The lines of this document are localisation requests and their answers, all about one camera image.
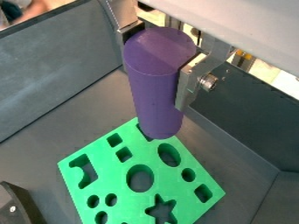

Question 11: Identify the purple cylinder peg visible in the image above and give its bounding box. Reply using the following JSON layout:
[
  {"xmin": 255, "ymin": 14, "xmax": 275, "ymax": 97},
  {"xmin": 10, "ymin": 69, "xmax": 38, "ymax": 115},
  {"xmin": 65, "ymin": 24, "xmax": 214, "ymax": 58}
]
[{"xmin": 125, "ymin": 27, "xmax": 197, "ymax": 139}]

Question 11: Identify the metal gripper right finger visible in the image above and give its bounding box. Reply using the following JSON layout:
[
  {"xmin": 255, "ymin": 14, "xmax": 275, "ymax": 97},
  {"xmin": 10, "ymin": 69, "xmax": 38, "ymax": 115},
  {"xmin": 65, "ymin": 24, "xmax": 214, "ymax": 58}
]
[{"xmin": 175, "ymin": 34, "xmax": 234, "ymax": 111}]

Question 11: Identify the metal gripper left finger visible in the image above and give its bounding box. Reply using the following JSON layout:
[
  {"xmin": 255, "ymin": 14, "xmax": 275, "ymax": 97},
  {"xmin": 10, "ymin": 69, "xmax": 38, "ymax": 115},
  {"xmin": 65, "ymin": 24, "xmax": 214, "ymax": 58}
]
[{"xmin": 105, "ymin": 0, "xmax": 146, "ymax": 46}]

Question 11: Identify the black rounded object corner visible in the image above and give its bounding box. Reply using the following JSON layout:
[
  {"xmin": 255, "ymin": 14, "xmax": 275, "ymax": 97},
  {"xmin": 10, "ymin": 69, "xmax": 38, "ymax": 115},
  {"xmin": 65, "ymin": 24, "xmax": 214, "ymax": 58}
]
[{"xmin": 0, "ymin": 181, "xmax": 47, "ymax": 224}]

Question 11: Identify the green shape sorter board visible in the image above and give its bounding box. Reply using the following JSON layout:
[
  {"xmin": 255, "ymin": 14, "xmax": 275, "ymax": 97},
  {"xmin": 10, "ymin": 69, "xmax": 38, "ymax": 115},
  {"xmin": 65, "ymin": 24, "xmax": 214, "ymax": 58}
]
[{"xmin": 58, "ymin": 119, "xmax": 226, "ymax": 224}]

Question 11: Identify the grey bin enclosure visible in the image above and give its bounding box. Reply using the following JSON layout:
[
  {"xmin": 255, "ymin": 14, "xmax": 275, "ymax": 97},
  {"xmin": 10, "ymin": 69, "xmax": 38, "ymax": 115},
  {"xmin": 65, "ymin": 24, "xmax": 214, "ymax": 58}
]
[{"xmin": 0, "ymin": 0, "xmax": 299, "ymax": 224}]

